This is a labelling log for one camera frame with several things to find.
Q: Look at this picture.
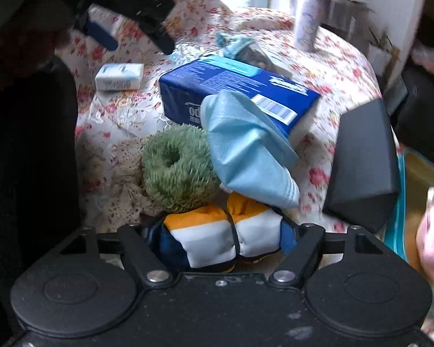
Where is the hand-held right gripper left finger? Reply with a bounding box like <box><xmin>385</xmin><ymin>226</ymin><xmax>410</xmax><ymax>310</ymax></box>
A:
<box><xmin>60</xmin><ymin>223</ymin><xmax>171</xmax><ymax>287</ymax></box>

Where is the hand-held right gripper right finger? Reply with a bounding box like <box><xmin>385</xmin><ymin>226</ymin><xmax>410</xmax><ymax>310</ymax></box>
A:
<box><xmin>269</xmin><ymin>223</ymin><xmax>382</xmax><ymax>286</ymax></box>

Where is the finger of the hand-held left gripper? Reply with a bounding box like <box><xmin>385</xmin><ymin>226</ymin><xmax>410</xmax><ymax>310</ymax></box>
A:
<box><xmin>74</xmin><ymin>7</ymin><xmax>119</xmax><ymax>52</ymax></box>
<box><xmin>135</xmin><ymin>16</ymin><xmax>175</xmax><ymax>56</ymax></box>

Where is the green fluffy scrunchie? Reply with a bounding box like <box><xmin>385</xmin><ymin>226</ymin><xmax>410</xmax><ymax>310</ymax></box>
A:
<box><xmin>142</xmin><ymin>123</ymin><xmax>222</xmax><ymax>213</ymax></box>

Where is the orange white blue cloth bundle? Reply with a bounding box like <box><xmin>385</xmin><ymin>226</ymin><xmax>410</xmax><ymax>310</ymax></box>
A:
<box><xmin>148</xmin><ymin>191</ymin><xmax>297</xmax><ymax>273</ymax></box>

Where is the light blue face mask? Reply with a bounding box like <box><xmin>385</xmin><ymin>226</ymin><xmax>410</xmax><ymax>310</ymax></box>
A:
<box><xmin>202</xmin><ymin>90</ymin><xmax>300</xmax><ymax>209</ymax></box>

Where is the gold tin box teal rim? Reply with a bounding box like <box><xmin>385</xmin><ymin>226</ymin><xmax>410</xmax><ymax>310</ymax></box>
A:
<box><xmin>383</xmin><ymin>148</ymin><xmax>434</xmax><ymax>297</ymax></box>

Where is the person's left forearm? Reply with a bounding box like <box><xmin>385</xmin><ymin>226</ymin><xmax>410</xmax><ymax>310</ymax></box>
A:
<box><xmin>0</xmin><ymin>0</ymin><xmax>75</xmax><ymax>78</ymax></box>

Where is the small white tissue packet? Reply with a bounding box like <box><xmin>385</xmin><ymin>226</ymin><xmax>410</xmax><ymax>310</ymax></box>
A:
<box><xmin>95</xmin><ymin>63</ymin><xmax>145</xmax><ymax>92</ymax></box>

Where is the beige lace doily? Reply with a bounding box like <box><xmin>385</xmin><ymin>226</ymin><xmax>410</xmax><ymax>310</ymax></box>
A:
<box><xmin>103</xmin><ymin>136</ymin><xmax>161</xmax><ymax>223</ymax></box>

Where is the blue tissue pack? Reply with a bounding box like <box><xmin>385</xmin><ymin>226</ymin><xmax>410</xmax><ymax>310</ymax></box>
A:
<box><xmin>158</xmin><ymin>56</ymin><xmax>321</xmax><ymax>140</ymax></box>

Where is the floral tablecloth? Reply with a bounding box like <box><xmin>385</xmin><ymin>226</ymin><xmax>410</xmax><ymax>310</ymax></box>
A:
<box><xmin>52</xmin><ymin>0</ymin><xmax>384</xmax><ymax>241</ymax></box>

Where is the black box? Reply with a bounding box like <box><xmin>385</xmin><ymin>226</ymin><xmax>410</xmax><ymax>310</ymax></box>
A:
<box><xmin>323</xmin><ymin>98</ymin><xmax>401</xmax><ymax>232</ymax></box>

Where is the lavender printed bottle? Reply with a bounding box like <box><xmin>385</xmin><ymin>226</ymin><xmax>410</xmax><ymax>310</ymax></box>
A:
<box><xmin>292</xmin><ymin>0</ymin><xmax>327</xmax><ymax>52</ymax></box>

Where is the silver round side table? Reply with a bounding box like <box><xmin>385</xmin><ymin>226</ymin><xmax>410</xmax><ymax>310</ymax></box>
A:
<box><xmin>323</xmin><ymin>0</ymin><xmax>370</xmax><ymax>36</ymax></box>

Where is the folded plaid cloth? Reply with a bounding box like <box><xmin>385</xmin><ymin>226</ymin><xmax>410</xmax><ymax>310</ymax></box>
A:
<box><xmin>410</xmin><ymin>43</ymin><xmax>434</xmax><ymax>77</ymax></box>

